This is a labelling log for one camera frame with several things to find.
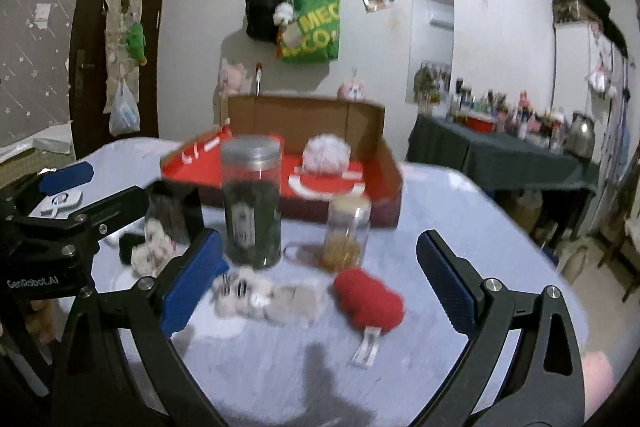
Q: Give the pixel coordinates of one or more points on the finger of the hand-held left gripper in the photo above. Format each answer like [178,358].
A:
[110,207]
[67,177]

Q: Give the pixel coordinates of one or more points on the hanging pink white garment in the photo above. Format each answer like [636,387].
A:
[602,62]

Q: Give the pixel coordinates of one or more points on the white label tag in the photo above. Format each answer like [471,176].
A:
[366,349]

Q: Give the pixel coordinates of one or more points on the green and red packet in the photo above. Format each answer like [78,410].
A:
[312,32]

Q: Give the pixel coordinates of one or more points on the small white device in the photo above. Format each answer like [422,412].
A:
[62,203]

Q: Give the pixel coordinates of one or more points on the side table with dark cloth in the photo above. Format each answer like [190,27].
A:
[500,162]

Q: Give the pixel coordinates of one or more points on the white pompom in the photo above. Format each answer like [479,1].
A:
[285,13]

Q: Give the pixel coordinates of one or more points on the steel kettle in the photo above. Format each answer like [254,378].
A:
[580,137]

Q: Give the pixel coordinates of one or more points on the pink plush toy with face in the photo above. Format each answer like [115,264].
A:
[351,91]

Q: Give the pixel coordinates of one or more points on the small clear jar gold contents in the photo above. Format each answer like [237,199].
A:
[345,247]

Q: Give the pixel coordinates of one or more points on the brush with red tip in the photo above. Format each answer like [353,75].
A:
[258,79]

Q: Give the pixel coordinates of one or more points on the white fabric wardrobe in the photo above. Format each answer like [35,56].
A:
[570,72]

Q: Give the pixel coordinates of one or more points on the wall mirror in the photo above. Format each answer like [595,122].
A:
[430,47]

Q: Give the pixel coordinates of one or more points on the red container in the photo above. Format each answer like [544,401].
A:
[481,123]

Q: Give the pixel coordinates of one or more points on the row of bottles and jars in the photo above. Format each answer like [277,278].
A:
[505,112]

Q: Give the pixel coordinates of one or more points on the dark brown door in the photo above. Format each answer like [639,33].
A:
[92,32]

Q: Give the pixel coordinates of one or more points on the green plush toy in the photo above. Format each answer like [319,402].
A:
[136,44]

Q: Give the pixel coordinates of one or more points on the red fuzzy scrunchie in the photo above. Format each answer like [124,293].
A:
[367,302]

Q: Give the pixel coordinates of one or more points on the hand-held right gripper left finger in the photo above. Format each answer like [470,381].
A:
[192,277]

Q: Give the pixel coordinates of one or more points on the tall clear jar dark contents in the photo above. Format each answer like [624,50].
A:
[250,207]

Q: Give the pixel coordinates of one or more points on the white mesh bath pouf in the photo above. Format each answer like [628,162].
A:
[325,154]

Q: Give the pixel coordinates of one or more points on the white fluffy scrunchie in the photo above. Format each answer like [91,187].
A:
[150,252]

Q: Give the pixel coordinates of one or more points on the black bag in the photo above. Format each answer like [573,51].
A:
[260,17]

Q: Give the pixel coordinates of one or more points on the cardboard box with red inside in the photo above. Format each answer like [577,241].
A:
[260,112]

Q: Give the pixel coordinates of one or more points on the pale pink plush toy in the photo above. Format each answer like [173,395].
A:
[231,79]

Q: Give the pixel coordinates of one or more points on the cream lace scrunchie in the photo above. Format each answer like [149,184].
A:
[300,304]

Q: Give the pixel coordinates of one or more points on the light printed tablecloth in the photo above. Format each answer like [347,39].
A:
[440,217]

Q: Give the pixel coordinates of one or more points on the beige hanging organizer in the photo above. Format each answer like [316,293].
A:
[115,22]

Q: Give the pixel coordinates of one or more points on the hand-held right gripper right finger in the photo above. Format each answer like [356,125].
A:
[445,277]

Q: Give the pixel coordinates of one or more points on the beige fluffy scrunchie plaid bow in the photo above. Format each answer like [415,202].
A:
[240,302]

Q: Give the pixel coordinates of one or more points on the hanging plastic bag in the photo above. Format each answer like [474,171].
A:
[124,112]

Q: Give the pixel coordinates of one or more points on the dark bags on wardrobe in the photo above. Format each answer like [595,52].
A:
[582,2]

